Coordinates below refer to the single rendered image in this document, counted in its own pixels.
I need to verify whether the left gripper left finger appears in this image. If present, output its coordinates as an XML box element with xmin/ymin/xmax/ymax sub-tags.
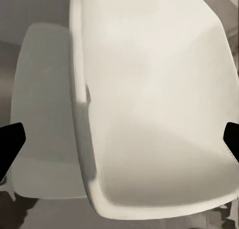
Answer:
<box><xmin>0</xmin><ymin>122</ymin><xmax>26</xmax><ymax>182</ymax></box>

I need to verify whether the bowl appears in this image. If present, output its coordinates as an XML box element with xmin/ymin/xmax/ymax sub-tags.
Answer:
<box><xmin>68</xmin><ymin>0</ymin><xmax>239</xmax><ymax>220</ymax></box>

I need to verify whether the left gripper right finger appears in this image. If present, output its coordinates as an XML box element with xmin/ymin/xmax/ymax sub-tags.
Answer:
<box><xmin>223</xmin><ymin>122</ymin><xmax>239</xmax><ymax>162</ymax></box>

